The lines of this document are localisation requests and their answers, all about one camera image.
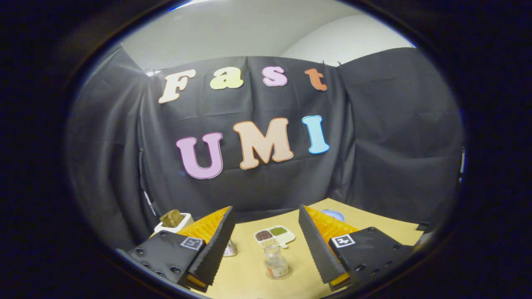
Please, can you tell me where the white divided grain dish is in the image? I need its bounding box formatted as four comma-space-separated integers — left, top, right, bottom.
254, 225, 296, 249

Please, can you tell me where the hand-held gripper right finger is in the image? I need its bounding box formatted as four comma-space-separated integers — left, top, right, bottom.
298, 204, 416, 291

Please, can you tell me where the brown toast slice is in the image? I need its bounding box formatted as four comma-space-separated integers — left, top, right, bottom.
160, 209, 184, 228

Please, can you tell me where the white toaster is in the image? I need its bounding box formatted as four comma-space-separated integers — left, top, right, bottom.
154, 213, 195, 234

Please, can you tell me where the clear glass juice bottle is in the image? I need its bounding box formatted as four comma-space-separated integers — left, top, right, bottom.
264, 245, 290, 278

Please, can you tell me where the wooden table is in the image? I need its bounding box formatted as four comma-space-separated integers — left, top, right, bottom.
150, 198, 424, 299

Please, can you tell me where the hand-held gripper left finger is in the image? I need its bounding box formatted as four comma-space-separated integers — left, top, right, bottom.
118, 206, 236, 292

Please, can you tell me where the light blue plate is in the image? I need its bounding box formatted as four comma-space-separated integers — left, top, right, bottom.
320, 209, 345, 223

